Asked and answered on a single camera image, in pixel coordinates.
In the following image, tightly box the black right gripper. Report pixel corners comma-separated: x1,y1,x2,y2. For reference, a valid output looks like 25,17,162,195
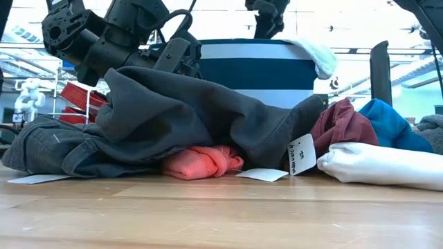
244,0,291,39

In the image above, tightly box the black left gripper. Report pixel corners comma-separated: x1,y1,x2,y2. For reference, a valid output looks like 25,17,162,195
148,37,204,79

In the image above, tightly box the white terry towel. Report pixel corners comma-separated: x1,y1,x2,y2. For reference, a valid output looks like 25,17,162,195
276,37,338,81

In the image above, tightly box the dark grey garment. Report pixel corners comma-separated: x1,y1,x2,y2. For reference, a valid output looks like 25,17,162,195
1,66,325,179

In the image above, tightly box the coral orange garment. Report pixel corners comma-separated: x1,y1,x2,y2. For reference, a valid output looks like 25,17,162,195
161,145,245,181

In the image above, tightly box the maroon garment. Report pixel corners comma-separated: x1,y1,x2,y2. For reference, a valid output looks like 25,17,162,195
310,98,381,158

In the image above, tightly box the bright blue garment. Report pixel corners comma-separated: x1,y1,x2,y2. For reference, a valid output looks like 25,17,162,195
358,98,434,154

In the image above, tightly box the white garment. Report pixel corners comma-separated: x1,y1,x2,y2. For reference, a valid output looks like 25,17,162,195
316,141,443,192

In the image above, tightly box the blue-grey garment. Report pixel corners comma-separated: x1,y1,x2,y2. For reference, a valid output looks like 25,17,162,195
415,113,443,156

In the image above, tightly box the navy white-striped fabric bin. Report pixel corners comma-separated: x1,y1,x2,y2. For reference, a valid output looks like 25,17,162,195
197,37,318,109

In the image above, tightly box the red storage bin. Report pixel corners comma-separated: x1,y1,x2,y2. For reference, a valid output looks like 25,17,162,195
60,82,109,111
58,106,98,125

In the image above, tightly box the handwritten white paper tag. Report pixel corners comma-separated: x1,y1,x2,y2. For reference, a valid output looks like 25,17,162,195
287,133,318,176

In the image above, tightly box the plain white paper tag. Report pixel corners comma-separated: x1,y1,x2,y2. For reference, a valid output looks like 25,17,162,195
235,168,290,183
6,174,72,185

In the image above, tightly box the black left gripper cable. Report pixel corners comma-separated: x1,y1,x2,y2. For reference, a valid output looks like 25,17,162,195
157,0,194,39

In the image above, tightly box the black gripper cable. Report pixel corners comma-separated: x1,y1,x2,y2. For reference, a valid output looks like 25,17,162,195
431,44,443,100
157,0,194,39

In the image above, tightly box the black upright post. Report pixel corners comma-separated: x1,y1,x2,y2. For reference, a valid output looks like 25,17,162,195
369,40,394,107

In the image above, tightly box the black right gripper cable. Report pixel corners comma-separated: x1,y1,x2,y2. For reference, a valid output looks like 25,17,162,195
431,44,443,100

